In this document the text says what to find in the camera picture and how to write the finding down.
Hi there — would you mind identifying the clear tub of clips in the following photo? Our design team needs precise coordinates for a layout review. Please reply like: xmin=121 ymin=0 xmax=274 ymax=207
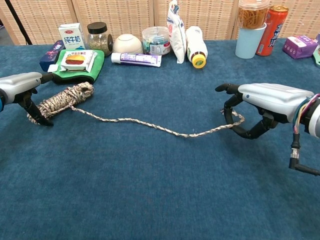
xmin=141 ymin=26 xmax=172 ymax=56

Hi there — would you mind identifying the green plastic object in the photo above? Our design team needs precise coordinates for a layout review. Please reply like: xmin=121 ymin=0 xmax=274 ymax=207
xmin=312 ymin=44 xmax=320 ymax=66

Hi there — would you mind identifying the small white sachet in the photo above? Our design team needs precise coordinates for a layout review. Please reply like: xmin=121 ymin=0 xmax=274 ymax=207
xmin=47 ymin=63 xmax=62 ymax=74

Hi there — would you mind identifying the woven bamboo folding screen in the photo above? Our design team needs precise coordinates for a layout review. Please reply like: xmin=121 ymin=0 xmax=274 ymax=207
xmin=0 ymin=0 xmax=320 ymax=46

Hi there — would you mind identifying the clear jar of rubber bands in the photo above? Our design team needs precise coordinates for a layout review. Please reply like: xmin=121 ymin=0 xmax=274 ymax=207
xmin=236 ymin=0 xmax=271 ymax=30

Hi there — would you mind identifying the purple tissue packet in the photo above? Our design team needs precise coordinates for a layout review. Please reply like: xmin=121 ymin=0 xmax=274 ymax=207
xmin=282 ymin=35 xmax=320 ymax=60

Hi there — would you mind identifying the glass jar black lid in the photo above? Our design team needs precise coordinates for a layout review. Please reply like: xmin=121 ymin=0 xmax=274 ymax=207
xmin=86 ymin=21 xmax=114 ymax=57

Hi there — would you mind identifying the white purple toothpaste tube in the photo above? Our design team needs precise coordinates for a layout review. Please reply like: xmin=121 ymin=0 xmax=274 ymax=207
xmin=110 ymin=52 xmax=163 ymax=68

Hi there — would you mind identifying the blue table cloth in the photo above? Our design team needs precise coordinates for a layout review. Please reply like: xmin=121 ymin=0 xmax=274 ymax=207
xmin=0 ymin=37 xmax=320 ymax=240

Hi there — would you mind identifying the light blue paper cup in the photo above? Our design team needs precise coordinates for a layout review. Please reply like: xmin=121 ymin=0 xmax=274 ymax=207
xmin=235 ymin=22 xmax=268 ymax=60

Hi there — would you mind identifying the green folded cloth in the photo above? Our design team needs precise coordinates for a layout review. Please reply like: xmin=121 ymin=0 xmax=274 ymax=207
xmin=48 ymin=49 xmax=105 ymax=85

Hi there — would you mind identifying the red drink can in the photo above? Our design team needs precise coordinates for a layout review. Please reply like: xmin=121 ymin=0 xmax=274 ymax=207
xmin=255 ymin=5 xmax=289 ymax=57

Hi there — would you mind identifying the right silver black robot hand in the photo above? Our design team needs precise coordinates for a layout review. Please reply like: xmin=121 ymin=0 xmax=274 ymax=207
xmin=214 ymin=82 xmax=315 ymax=140

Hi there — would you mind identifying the white ceramic bowl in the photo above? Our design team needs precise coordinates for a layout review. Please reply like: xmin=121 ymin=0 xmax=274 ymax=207
xmin=112 ymin=33 xmax=144 ymax=55

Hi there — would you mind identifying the white stand-up pouch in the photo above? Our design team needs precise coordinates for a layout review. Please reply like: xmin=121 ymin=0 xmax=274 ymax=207
xmin=166 ymin=0 xmax=187 ymax=64

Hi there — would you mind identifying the white milk carton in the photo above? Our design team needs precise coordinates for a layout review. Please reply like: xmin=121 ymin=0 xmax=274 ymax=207
xmin=58 ymin=22 xmax=86 ymax=50

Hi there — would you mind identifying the black pole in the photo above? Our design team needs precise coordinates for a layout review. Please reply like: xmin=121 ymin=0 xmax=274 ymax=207
xmin=4 ymin=0 xmax=33 ymax=46

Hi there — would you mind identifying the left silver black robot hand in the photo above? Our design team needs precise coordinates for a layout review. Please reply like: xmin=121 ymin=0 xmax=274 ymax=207
xmin=0 ymin=71 xmax=55 ymax=127

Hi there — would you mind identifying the white burger snack packet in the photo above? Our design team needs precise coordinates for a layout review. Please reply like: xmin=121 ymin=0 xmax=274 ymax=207
xmin=59 ymin=49 xmax=98 ymax=74

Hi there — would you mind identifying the dark blue carton box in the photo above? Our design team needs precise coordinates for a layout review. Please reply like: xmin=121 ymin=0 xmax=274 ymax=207
xmin=39 ymin=39 xmax=66 ymax=72

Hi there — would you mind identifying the beige speckled braided rope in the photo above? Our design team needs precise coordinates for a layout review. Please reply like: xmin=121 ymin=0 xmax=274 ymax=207
xmin=26 ymin=81 xmax=246 ymax=139

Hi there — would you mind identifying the white bottle yellow cap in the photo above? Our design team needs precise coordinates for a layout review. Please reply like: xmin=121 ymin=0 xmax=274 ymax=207
xmin=185 ymin=25 xmax=209 ymax=69

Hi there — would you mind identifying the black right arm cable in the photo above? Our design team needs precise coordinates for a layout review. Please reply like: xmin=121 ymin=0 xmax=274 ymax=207
xmin=288 ymin=133 xmax=320 ymax=176

